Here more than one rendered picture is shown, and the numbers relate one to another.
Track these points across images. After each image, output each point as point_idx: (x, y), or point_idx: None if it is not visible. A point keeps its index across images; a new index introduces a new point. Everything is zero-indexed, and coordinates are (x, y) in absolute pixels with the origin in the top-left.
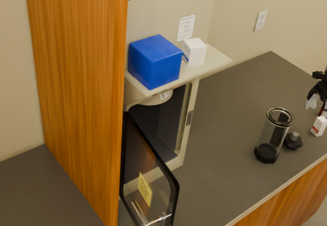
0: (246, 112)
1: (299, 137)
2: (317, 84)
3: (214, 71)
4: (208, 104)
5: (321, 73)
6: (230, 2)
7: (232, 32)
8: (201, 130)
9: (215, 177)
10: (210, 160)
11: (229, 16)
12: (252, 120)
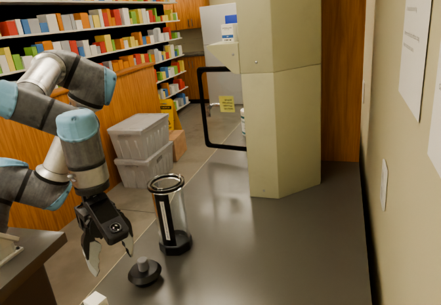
0: (237, 294)
1: (134, 275)
2: (117, 208)
3: None
4: (298, 269)
5: (111, 205)
6: (419, 194)
7: None
8: (268, 231)
9: (214, 203)
10: (230, 210)
11: (416, 246)
12: (218, 284)
